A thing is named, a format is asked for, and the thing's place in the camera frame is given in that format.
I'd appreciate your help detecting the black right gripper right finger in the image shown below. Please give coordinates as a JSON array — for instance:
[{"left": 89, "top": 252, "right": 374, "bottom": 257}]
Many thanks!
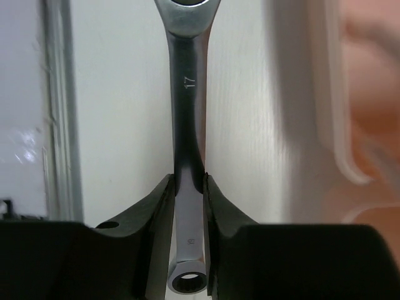
[{"left": 203, "top": 175, "right": 399, "bottom": 299}]

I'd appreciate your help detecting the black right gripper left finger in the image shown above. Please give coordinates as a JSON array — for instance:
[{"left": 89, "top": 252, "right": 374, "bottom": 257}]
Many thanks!
[{"left": 1, "top": 175, "right": 174, "bottom": 299}]

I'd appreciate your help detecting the pink plastic toolbox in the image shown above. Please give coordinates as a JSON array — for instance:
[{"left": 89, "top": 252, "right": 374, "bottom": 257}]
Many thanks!
[{"left": 268, "top": 0, "right": 400, "bottom": 226}]

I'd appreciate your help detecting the silver ratchet wrench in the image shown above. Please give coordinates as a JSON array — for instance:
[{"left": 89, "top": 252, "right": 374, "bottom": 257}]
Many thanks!
[{"left": 156, "top": 0, "right": 220, "bottom": 294}]

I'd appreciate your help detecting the aluminium table frame rail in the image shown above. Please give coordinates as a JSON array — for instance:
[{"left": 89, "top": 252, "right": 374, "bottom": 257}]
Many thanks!
[{"left": 40, "top": 1, "right": 84, "bottom": 222}]

